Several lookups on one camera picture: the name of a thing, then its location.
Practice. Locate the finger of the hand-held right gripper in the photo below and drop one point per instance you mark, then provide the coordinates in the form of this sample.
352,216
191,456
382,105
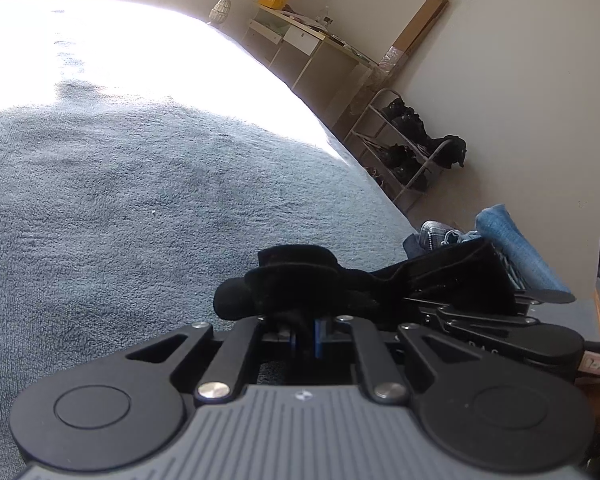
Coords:
455,332
480,310

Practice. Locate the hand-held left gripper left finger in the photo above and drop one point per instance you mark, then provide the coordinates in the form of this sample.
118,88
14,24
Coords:
296,345

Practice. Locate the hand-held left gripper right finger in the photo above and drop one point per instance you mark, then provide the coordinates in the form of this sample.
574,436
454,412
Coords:
319,340

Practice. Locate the black t-shirt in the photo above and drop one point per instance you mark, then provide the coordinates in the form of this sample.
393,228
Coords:
305,285

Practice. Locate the folded blue denim garment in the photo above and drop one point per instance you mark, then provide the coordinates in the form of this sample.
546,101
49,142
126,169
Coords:
525,250

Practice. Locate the folded plaid garment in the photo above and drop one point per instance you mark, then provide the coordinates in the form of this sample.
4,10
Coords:
440,235

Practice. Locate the black boot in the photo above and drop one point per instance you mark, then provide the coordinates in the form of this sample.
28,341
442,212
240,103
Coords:
402,167
405,117
447,152

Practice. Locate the metal shoe rack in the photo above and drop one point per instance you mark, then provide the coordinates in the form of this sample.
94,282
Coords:
365,130

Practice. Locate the grey fleece blanket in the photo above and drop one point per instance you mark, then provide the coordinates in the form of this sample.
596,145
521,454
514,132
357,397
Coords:
105,210

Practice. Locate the white desk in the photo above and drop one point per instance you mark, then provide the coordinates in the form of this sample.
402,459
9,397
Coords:
320,60

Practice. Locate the long cardboard box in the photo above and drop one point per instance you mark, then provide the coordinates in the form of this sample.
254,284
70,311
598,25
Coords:
415,25

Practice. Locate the clear bottle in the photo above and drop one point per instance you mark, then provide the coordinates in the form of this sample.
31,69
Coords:
325,15

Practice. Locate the white patterned oval ornament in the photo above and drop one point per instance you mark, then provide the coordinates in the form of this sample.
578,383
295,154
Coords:
221,10

